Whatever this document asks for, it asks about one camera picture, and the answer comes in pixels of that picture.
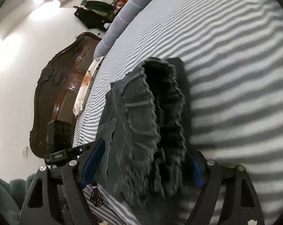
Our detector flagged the grey rolled duvet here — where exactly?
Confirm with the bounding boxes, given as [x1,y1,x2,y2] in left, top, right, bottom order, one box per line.
[94,0,152,59]

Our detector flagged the hanging dark jackets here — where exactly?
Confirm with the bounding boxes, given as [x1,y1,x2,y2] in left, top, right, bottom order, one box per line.
[74,0,116,32]

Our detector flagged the grey white striped bed sheet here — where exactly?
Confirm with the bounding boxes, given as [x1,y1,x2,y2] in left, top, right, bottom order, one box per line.
[73,0,283,224]

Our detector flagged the white floral pillow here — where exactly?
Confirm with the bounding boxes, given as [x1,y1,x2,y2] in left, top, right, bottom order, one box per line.
[73,56,105,118]

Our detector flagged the black cable with pink tag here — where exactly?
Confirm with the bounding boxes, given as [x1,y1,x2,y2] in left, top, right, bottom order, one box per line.
[89,181,103,208]

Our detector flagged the dark wooden headboard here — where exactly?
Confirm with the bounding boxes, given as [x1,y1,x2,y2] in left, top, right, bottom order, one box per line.
[29,32,101,158]

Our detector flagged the black tracker box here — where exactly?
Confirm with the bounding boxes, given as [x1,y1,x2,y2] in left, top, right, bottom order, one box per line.
[46,119,73,153]

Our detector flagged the dark grey denim pants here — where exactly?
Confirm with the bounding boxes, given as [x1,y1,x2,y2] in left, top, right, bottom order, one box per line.
[95,57,187,216]

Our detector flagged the green fleece sleeve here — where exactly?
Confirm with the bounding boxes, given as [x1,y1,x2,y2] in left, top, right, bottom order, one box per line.
[0,174,35,224]

